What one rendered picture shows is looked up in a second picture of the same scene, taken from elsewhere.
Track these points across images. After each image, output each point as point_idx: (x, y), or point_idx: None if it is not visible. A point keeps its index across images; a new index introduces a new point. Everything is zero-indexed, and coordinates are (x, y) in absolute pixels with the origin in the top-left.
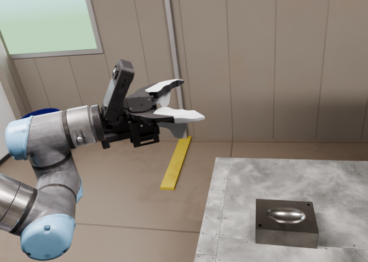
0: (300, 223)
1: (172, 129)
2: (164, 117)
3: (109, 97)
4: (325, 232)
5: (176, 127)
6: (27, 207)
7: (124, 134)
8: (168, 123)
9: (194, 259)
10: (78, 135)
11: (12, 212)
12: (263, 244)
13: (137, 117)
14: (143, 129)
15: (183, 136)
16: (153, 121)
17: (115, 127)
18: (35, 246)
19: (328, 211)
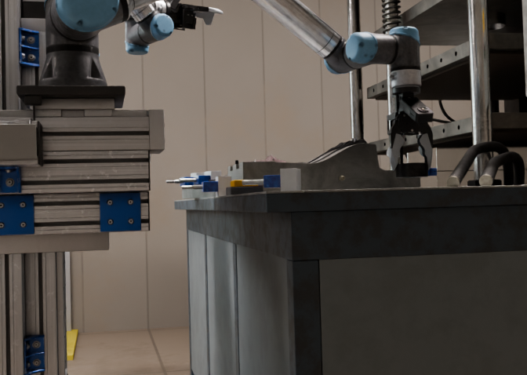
0: None
1: (205, 18)
2: (204, 6)
3: None
4: None
5: (208, 16)
6: (155, 8)
7: (176, 20)
8: (204, 14)
9: (187, 199)
10: (159, 6)
11: (151, 5)
12: None
13: (189, 6)
14: (188, 18)
15: (211, 22)
16: (198, 9)
17: (172, 14)
18: (161, 22)
19: None
